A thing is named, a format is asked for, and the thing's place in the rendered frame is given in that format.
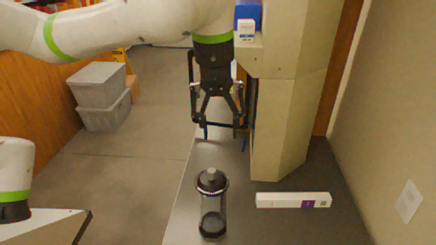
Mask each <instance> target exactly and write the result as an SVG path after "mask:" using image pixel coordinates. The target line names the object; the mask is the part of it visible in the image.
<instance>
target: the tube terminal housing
mask: <svg viewBox="0 0 436 245"><path fill-rule="evenodd" d="M265 1H266V3H267V6H266V13H265V21H264V29H263V15H264V7H265ZM344 1H345V0H262V5H261V19H260V29H261V37H262V47H263V54H262V68H261V77H260V78H258V81H259V90H258V105H257V112H256V119H255V120H256V124H255V140H254V147H253V154H252V161H251V134H250V171H251V180H253V181H272V182H277V181H279V180H280V179H282V178H283V177H285V176H286V175H288V174H289V173H290V172H293V170H295V169H296V168H298V167H300V165H302V164H303V163H304V162H305V159H306V156H307V148H308V146H309V143H310V137H311V134H312V131H313V126H314V120H315V117H316V114H317V111H318V104H319V101H320V97H321V92H322V89H323V86H324V81H325V75H326V72H327V70H328V65H329V63H330V56H331V52H332V49H333V43H334V41H335V38H336V33H337V27H338V24H339V20H340V18H341V11H342V7H343V4H344Z"/></svg>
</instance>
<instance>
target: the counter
mask: <svg viewBox="0 0 436 245"><path fill-rule="evenodd" d="M207 129H208V138H207V139H206V140H205V139H204V130H203V129H202V128H200V127H199V124H198V126H197V129H196V133H195V136H194V138H193V141H192V147H191V150H190V151H189V157H188V158H187V161H186V167H185V170H184V172H183V175H182V179H181V183H180V186H179V188H178V193H177V195H176V198H175V204H174V207H173V208H172V211H171V216H170V219H169V223H168V227H167V230H166V232H165V234H164V237H163V243H162V245H372V243H371V241H370V239H369V238H368V234H367V231H366V229H365V228H364V223H363V222H362V220H361V218H360V216H359V212H358V210H357V209H356V205H355V204H354V201H353V199H352V196H351V194H350V192H349V190H348V188H347V184H346V183H345V180H344V178H343V176H342V174H341V171H340V168H339V166H338V165H337V162H336V159H335V157H334V155H333V153H332V150H331V148H330V145H329V141H328V140H327V138H326V137H325V136H321V135H311V137H310V143H309V146H308V148H307V156H306V159H305V162H304V163H303V164H302V165H300V167H298V168H296V169H295V170H293V172H290V173H289V174H288V175H286V176H285V177H283V178H282V179H280V180H279V181H277V182H272V181H253V180H251V171H250V134H251V132H247V131H236V139H234V138H233V128H222V127H217V126H212V125H208V124H207ZM245 134H246V139H245V143H244V152H241V148H242V144H243V141H244V135H245ZM211 167H212V168H215V169H218V170H221V171H223V172H224V173H225V174H227V176H228V179H229V186H228V190H227V206H226V217H227V226H226V233H223V234H222V236H219V237H218V238H209V237H205V236H204V235H203V234H202V232H201V231H200V230H199V229H198V222H199V211H198V191H197V190H196V189H195V177H196V176H197V175H198V174H199V173H201V172H202V171H203V170H207V169H209V168H211ZM260 192H306V193H312V192H329V194H330V196H331V198H332V201H331V204H330V208H321V207H309V208H257V207H256V204H255V195H256V193H260Z"/></svg>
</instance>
